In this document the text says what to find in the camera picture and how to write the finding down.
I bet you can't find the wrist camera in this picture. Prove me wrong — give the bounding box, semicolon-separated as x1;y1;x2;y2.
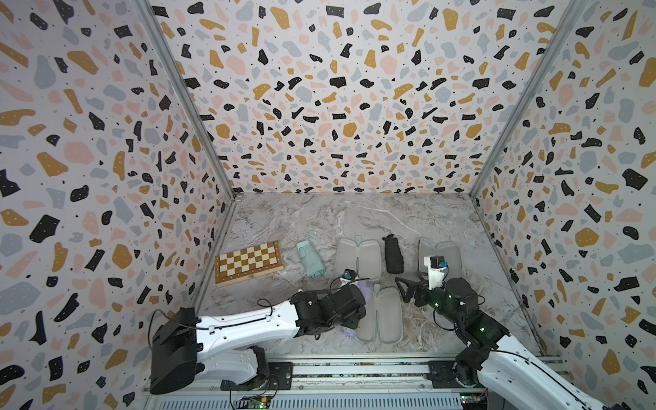
424;256;449;290
341;269;358;284

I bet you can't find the lilac zippered umbrella sleeve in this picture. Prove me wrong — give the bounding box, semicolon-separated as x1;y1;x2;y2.
355;283;403;344

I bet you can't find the wooden chessboard box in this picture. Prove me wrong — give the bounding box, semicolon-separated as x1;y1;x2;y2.
215;241;285;286

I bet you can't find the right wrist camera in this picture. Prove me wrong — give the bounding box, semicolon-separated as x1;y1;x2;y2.
424;256;449;290

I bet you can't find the black folded umbrella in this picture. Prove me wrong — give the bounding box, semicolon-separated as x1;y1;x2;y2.
383;234;404;275

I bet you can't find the aluminium corner post right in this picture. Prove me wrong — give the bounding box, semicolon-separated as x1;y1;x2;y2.
469;0;587;200

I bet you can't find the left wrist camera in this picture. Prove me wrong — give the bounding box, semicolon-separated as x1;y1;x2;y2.
341;269;358;284

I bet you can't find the lilac umbrella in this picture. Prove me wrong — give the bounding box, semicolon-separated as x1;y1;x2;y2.
340;282;374;342

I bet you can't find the aluminium corner post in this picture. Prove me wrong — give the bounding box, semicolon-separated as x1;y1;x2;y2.
133;0;236;204
469;0;587;200

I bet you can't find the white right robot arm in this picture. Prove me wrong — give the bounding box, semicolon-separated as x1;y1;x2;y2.
396;278;609;409

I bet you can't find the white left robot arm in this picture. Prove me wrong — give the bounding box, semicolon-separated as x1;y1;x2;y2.
148;285;367;395

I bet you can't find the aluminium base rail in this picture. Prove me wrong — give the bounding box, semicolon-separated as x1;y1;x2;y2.
140;352;572;410

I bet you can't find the mint green folded umbrella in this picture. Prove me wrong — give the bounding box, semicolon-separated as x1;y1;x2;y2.
297;232;326;278

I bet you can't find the aluminium corner post left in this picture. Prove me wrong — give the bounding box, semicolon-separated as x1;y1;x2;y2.
133;0;236;204

